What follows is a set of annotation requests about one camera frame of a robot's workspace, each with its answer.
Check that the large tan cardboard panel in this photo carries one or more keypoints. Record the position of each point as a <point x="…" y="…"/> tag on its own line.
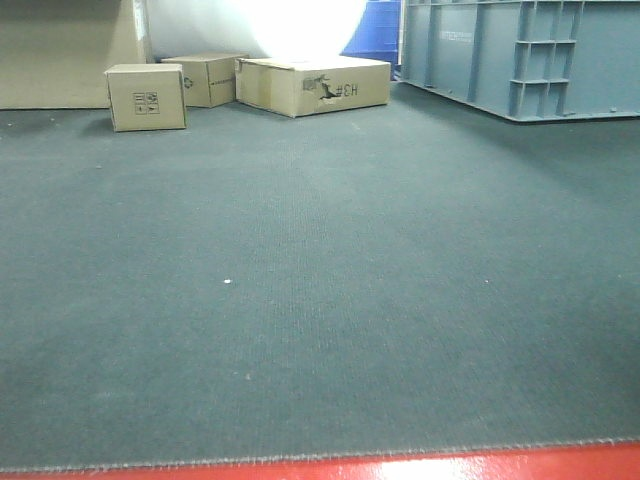
<point x="54" y="53"/>

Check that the dark grey carpet mat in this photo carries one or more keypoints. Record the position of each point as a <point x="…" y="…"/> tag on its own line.
<point x="413" y="278"/>

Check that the blue plastic container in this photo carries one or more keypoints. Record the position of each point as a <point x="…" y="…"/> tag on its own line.
<point x="377" y="34"/>

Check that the small cardboard box with symbols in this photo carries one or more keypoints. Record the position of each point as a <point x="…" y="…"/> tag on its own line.
<point x="146" y="97"/>

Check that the red glossy front ledge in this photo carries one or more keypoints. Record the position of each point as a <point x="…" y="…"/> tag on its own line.
<point x="596" y="461"/>

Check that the middle cardboard box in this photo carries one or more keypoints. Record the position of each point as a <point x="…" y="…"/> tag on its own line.
<point x="209" y="78"/>

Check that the wide torn cardboard box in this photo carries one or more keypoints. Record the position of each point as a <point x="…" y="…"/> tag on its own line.
<point x="304" y="88"/>

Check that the grey plastic crate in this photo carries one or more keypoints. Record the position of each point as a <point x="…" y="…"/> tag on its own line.
<point x="526" y="61"/>

